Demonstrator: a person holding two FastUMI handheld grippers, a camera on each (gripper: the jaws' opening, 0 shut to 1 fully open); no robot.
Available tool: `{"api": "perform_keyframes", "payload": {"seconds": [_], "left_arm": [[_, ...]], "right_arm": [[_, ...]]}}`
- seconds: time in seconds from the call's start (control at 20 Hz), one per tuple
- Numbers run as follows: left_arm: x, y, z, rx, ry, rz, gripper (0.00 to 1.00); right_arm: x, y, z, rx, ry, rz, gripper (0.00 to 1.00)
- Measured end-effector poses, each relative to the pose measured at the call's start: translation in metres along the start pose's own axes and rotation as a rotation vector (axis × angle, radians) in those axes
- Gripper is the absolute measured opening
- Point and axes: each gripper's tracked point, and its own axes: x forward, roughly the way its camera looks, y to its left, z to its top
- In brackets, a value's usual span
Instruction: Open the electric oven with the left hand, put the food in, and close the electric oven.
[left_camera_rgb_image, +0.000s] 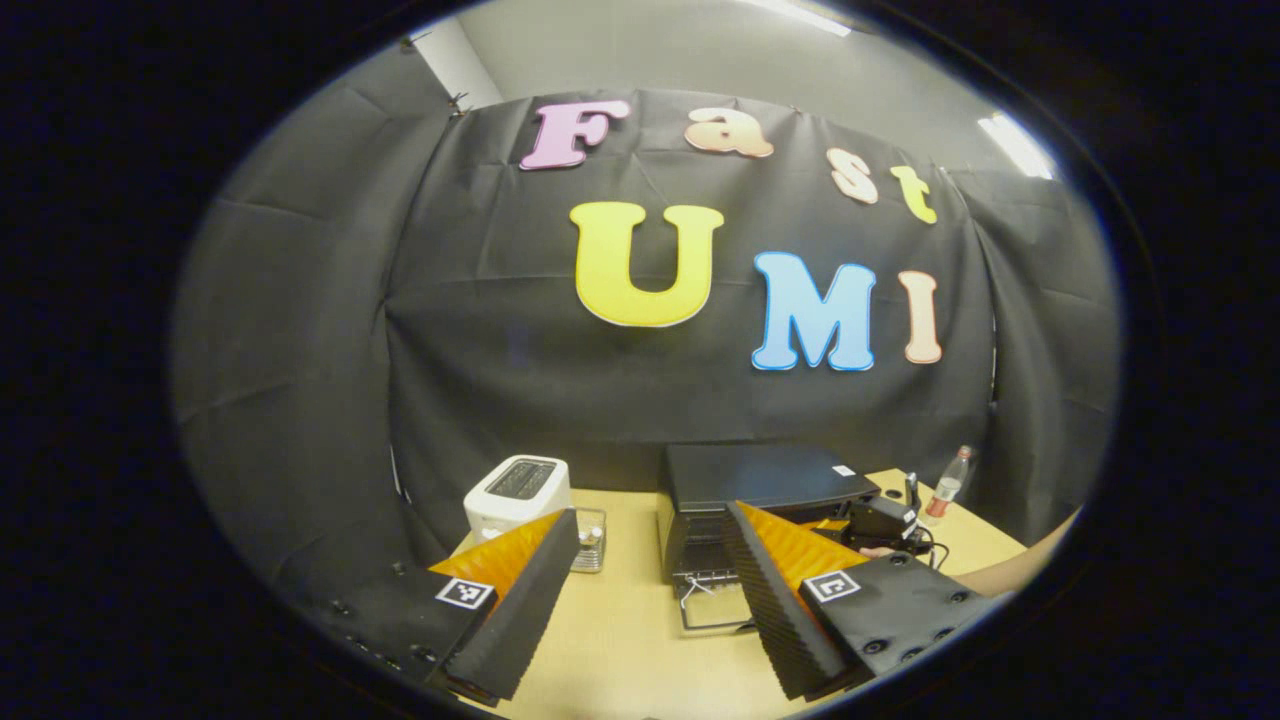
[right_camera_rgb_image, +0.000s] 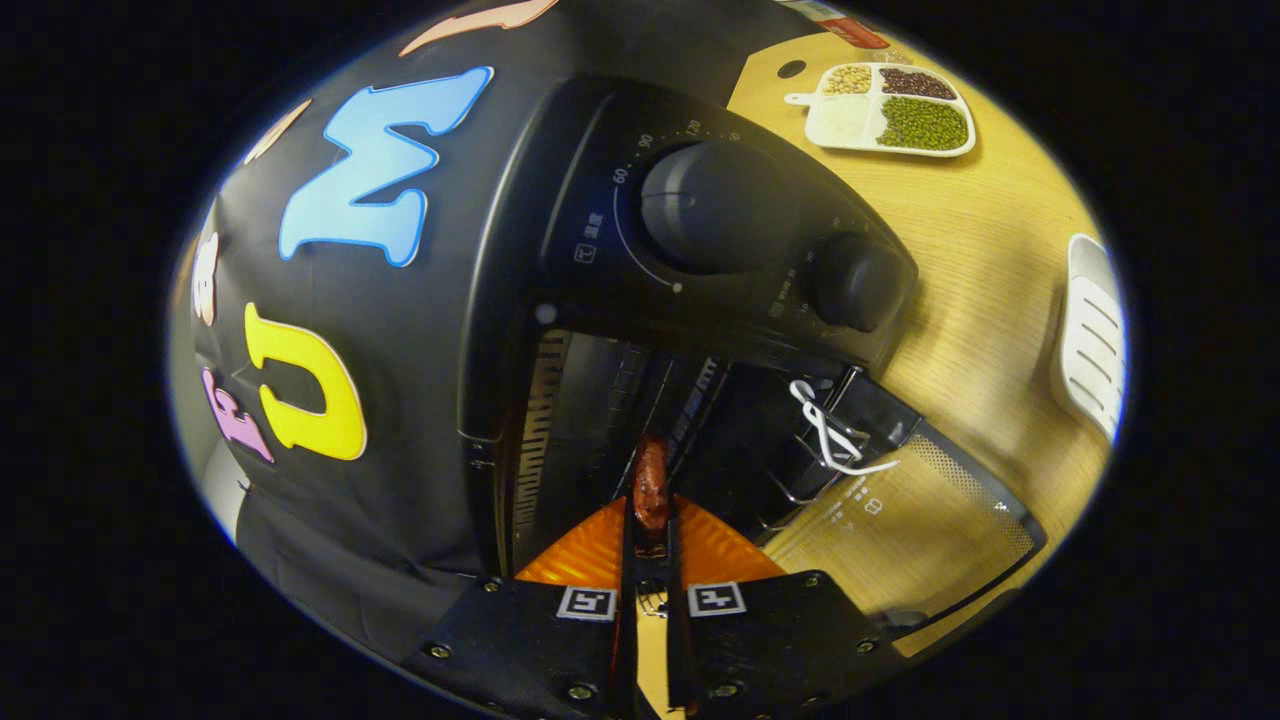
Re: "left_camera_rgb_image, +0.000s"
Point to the clear plastic holder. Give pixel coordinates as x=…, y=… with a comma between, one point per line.
x=590, y=545

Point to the large ceiling light panel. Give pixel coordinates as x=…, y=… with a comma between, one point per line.
x=800, y=15

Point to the narrow ceiling light panel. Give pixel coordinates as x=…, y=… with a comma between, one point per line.
x=1015, y=145

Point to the black electric oven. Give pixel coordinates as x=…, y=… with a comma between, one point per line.
x=760, y=475

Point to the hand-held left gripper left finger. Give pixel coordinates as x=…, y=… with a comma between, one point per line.
x=530, y=600

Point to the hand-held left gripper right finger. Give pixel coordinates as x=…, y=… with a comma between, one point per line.
x=775, y=610

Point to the plastic bottle with red label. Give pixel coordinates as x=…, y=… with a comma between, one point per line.
x=945, y=490

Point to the black backdrop cloth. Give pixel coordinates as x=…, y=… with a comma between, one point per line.
x=500, y=350

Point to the white toaster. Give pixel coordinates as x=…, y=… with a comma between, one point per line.
x=505, y=512

